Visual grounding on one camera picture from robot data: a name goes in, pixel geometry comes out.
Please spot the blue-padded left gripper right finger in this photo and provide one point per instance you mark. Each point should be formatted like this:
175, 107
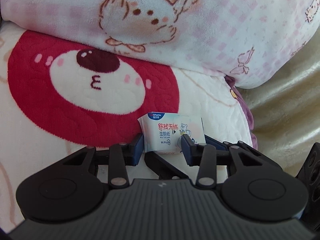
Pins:
197, 153

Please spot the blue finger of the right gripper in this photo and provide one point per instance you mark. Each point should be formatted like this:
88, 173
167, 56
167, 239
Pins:
218, 145

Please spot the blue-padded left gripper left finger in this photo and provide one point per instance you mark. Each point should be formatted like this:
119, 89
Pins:
131, 152

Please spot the white wet tissue pack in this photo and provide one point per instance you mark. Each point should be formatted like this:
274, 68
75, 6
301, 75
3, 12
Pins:
163, 131

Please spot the red bear print blanket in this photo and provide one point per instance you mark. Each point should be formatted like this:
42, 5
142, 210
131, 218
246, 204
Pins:
59, 96

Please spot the pink checkered bunny pillow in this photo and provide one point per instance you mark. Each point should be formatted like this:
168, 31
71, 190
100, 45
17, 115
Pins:
248, 40

